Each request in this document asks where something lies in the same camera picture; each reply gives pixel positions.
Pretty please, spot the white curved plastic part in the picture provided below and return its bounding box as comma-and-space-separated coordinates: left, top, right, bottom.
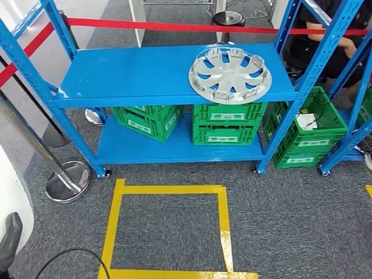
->
0, 144, 35, 257

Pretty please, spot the green plastic crate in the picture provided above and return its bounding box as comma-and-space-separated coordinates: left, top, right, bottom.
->
263, 86, 349, 169
112, 105, 184, 143
355, 84, 372, 128
192, 102, 268, 146

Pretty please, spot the white desk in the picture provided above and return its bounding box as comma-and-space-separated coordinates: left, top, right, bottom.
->
128, 0, 227, 48

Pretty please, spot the blue metal shelf rack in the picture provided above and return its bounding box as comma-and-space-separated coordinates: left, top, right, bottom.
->
0, 0, 365, 178
319, 30, 372, 177

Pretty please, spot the long red barrier belt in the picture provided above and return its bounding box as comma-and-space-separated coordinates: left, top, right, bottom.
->
66, 17, 370, 36

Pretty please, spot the yellow floor tape frame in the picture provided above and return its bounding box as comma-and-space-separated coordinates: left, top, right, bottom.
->
97, 177, 260, 279

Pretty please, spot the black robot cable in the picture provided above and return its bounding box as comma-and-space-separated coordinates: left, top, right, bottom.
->
34, 247, 111, 279

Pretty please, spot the black round stool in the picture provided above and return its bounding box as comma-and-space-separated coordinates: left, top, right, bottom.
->
211, 10, 246, 44

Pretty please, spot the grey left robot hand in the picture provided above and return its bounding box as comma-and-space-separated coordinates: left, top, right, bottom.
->
0, 212, 23, 279

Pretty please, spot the white floor cable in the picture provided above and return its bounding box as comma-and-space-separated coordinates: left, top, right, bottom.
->
248, 5, 272, 21

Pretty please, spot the silver wheel hubcap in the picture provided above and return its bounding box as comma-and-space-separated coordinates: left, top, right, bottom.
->
188, 46, 272, 105

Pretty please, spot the short red barrier belt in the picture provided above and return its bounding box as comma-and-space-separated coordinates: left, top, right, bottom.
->
0, 22, 55, 88

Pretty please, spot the white furniture panel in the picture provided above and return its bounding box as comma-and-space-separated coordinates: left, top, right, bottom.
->
269, 0, 291, 30

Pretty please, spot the small white box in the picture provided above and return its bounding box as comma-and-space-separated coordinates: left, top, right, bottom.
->
296, 113, 318, 132

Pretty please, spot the chrome stanchion with chrome base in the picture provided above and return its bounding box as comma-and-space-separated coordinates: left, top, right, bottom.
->
0, 90, 91, 204

